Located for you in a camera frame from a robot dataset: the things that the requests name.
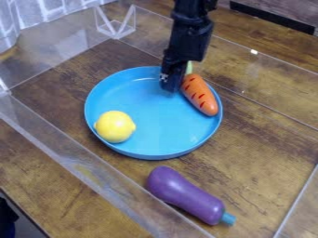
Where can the yellow toy lemon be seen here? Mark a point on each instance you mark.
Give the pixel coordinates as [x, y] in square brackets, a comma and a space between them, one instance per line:
[115, 126]

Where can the blue round plate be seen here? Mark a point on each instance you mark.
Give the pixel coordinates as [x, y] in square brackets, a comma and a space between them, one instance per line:
[171, 128]

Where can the black baseboard strip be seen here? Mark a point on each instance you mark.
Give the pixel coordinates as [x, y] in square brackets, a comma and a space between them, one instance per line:
[264, 15]

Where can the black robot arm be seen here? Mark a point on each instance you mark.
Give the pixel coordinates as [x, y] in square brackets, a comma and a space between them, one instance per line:
[192, 9]

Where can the orange toy carrot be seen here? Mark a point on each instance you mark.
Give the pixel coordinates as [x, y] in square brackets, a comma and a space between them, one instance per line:
[198, 92]

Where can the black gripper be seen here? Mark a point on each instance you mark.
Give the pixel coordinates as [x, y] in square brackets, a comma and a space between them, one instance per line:
[187, 45]

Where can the white patterned curtain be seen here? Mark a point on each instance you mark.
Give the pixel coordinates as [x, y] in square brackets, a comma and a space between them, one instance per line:
[21, 14]

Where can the purple toy eggplant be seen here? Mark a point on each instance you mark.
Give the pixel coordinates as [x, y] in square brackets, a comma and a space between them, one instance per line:
[167, 185]

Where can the clear acrylic enclosure wall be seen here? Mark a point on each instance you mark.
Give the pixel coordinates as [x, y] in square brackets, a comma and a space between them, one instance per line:
[80, 190]

